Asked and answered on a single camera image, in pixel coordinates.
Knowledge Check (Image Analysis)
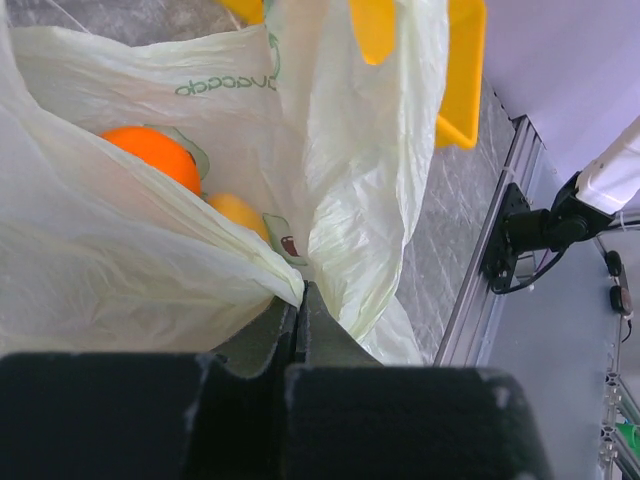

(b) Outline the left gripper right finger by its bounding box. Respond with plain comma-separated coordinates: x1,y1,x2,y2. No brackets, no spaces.
284,283,550,479

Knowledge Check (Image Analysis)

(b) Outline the yellow plastic tray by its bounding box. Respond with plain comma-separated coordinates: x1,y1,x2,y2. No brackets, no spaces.
219,0,488,151

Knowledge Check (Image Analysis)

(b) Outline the pale green plastic bag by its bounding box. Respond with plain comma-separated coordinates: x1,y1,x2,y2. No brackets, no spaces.
1,1,449,364

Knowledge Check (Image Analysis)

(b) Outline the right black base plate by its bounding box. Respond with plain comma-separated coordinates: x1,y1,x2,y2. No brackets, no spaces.
480,183,531,295

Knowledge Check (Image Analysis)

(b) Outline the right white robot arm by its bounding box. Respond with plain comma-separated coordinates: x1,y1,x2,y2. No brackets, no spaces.
502,120,639,253

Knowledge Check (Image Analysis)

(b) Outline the fake orange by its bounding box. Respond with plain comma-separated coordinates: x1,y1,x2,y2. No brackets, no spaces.
101,126,201,196

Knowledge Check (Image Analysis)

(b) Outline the fake yellow lemon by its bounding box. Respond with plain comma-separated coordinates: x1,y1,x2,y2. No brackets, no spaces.
207,193,270,243

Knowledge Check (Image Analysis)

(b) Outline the aluminium mounting rail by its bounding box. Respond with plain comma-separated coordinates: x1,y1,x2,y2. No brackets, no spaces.
434,116,542,367

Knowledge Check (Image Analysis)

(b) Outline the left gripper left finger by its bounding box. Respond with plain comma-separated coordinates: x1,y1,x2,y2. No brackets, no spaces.
1,300,298,479

